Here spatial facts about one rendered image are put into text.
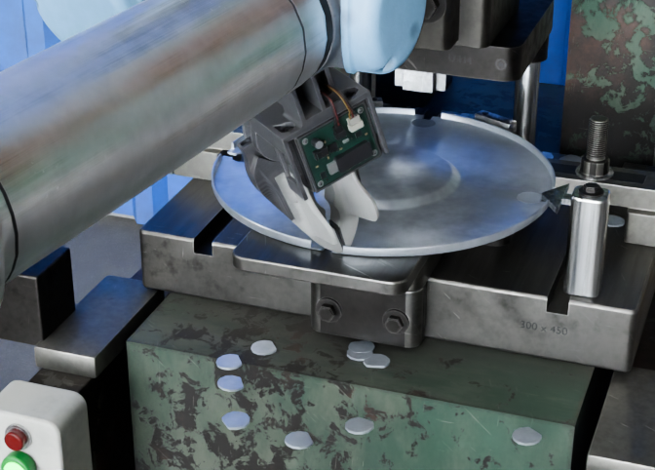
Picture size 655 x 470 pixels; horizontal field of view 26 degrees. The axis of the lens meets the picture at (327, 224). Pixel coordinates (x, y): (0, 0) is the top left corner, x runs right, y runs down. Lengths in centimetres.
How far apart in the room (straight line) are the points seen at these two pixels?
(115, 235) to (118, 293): 154
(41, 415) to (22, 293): 12
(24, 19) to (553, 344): 178
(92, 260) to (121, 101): 218
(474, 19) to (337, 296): 26
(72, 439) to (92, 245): 165
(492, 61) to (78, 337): 43
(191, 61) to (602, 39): 84
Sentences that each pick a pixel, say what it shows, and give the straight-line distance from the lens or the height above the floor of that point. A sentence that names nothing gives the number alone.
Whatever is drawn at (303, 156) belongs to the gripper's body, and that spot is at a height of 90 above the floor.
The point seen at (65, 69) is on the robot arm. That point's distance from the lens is 60.
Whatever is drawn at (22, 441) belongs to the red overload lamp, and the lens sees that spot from 119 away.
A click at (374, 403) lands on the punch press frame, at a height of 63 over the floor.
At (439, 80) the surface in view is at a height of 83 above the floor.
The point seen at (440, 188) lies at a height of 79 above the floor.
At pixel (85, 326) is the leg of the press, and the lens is 128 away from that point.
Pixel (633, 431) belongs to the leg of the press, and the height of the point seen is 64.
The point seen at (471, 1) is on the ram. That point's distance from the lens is 118.
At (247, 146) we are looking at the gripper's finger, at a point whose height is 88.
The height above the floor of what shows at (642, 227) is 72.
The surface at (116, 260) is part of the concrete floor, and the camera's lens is 277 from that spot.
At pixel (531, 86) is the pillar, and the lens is 134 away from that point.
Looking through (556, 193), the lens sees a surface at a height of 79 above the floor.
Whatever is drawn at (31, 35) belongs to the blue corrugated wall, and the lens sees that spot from 281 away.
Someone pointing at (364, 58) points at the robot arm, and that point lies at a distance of 75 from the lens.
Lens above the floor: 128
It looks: 26 degrees down
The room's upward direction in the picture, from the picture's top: straight up
